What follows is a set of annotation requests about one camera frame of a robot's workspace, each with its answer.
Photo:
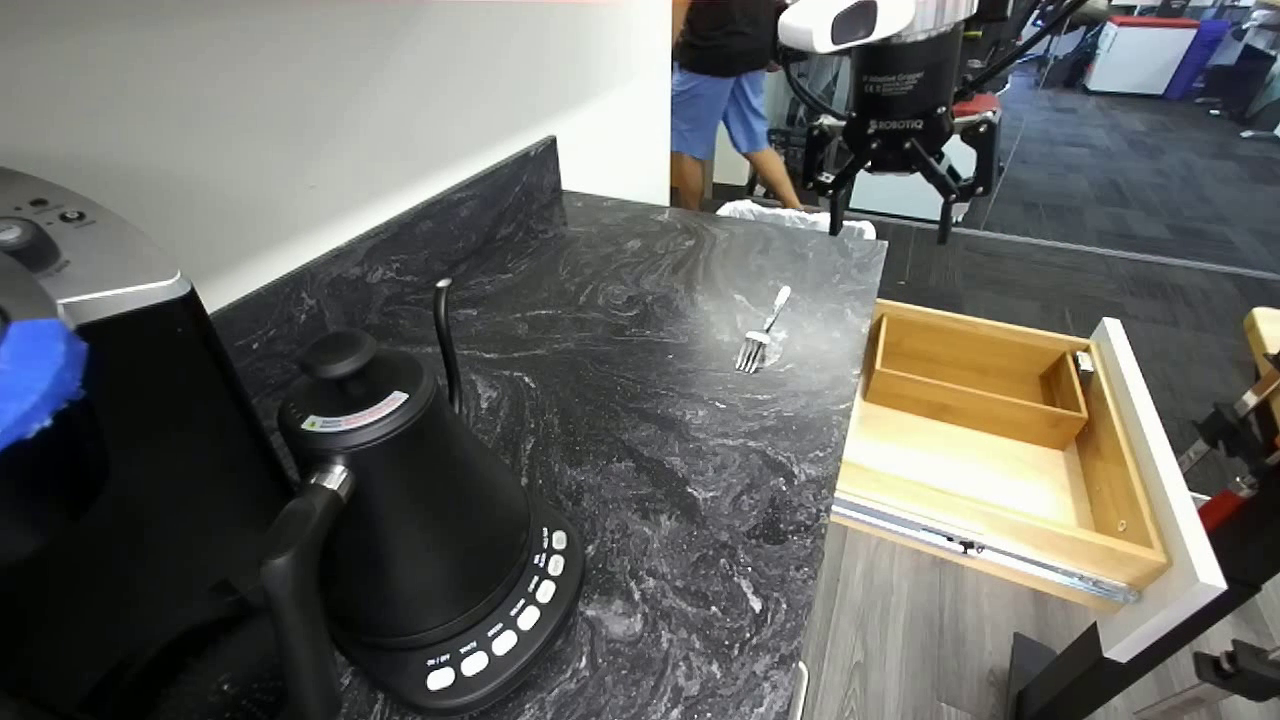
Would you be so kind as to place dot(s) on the black bar clamp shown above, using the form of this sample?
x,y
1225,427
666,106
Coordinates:
x,y
1234,434

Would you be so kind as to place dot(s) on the black camera stand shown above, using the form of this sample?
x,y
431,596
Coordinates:
x,y
1054,674

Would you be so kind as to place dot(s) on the red and black clamp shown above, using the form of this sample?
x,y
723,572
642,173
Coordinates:
x,y
1225,510

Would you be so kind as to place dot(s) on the small wooden organiser box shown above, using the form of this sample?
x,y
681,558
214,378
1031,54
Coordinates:
x,y
975,364

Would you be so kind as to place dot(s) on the metal drawer slide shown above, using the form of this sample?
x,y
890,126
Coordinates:
x,y
962,543

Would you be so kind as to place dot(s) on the white box with red lid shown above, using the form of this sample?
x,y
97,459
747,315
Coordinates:
x,y
1142,58

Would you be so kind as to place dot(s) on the wooden drawer with white front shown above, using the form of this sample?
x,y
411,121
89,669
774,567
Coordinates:
x,y
987,494

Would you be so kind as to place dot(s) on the black gooseneck kettle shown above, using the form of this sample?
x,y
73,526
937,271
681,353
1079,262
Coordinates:
x,y
402,533

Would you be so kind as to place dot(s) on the black kettle base with buttons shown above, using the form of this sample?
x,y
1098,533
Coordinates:
x,y
515,641

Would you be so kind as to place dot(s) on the black and silver coffee maker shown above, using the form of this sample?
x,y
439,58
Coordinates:
x,y
134,464

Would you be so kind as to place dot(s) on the wooden board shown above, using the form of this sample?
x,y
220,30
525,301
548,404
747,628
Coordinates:
x,y
1264,350

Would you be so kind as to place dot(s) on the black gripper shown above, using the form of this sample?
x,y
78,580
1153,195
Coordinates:
x,y
904,85

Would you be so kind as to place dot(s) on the silver metal fork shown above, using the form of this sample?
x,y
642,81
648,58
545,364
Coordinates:
x,y
761,335

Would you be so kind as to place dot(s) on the blue tape piece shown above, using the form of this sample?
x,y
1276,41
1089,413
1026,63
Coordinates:
x,y
34,381

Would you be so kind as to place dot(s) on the person in blue shorts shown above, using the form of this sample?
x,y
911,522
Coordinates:
x,y
724,81

